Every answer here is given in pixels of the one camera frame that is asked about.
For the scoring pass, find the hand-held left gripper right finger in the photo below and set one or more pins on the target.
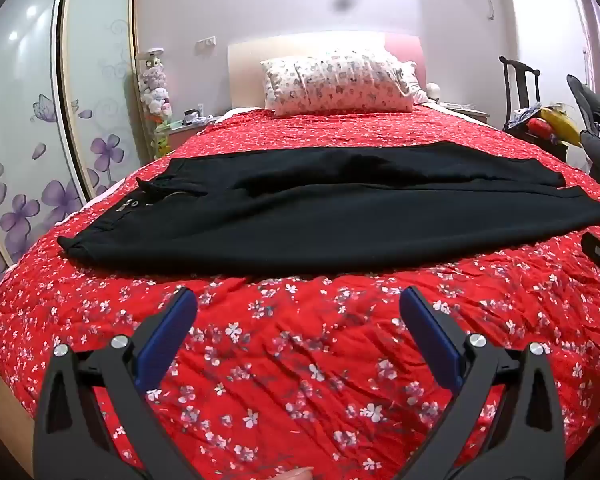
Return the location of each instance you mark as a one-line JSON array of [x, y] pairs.
[[432, 340]]

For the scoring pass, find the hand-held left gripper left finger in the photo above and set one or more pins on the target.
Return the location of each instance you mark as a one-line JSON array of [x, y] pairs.
[[165, 340]]

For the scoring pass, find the black pants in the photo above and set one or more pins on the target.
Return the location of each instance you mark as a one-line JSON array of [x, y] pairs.
[[305, 210]]

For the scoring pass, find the person's left hand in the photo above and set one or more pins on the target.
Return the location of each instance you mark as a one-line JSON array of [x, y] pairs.
[[296, 474]]

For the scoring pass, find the red floral bedspread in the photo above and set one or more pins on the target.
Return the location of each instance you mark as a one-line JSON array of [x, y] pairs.
[[305, 360]]

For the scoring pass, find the yellow cloth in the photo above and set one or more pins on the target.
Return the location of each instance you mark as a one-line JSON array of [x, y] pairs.
[[562, 125]]

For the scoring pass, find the red cloth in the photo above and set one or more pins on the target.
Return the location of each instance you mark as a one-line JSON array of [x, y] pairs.
[[537, 127]]

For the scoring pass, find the dark wooden chair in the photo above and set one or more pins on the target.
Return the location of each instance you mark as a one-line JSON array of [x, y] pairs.
[[510, 95]]

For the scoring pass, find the white nightstand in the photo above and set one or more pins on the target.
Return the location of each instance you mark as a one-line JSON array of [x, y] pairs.
[[467, 112]]

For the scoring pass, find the pink nightstand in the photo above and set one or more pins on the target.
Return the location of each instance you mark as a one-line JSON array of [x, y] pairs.
[[185, 128]]

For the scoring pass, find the floral print pillow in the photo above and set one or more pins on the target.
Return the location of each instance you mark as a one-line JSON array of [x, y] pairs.
[[340, 85]]

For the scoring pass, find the floral glass sliding wardrobe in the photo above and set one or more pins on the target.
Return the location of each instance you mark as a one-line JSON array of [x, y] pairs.
[[20, 110]]

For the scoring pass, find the cream padded headboard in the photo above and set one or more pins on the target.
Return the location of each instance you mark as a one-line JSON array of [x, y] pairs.
[[245, 75]]

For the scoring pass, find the wooden bed frame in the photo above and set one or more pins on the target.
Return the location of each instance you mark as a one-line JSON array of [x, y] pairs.
[[5, 410]]

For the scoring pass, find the white wall socket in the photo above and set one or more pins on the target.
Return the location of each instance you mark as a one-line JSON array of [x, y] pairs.
[[205, 46]]

